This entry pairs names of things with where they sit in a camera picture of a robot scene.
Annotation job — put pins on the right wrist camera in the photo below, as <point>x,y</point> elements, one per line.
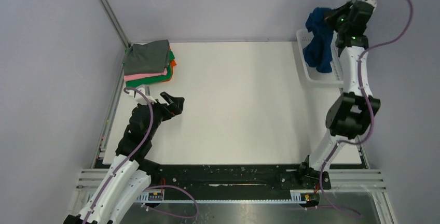
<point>372,3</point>

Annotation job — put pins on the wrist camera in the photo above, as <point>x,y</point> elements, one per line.
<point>142,95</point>
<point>372,3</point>

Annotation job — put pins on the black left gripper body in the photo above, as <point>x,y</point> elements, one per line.
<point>161,113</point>

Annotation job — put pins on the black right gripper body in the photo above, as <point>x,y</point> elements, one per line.
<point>343,28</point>

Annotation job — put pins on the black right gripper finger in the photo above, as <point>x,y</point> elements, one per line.
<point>335,20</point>
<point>337,12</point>

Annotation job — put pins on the orange folded t-shirt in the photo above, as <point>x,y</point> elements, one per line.
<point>170,68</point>

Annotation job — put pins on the pink folded t-shirt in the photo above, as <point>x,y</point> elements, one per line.
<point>144,75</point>

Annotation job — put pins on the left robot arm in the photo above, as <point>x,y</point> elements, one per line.
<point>130,173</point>

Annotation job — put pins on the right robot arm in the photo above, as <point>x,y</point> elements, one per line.
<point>350,119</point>

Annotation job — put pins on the grey folded t-shirt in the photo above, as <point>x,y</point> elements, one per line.
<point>148,58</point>

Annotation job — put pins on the white perforated plastic basket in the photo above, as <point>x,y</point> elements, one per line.
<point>317,74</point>

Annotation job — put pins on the green folded t-shirt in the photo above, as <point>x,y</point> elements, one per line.
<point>144,81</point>

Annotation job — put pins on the blue t-shirt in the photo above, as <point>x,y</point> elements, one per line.
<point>318,54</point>

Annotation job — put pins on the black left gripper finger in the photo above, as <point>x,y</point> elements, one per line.
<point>167,97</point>
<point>176,105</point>

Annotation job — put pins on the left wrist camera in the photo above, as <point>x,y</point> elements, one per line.
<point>142,95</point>

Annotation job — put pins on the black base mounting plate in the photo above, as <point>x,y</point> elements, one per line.
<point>237,181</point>

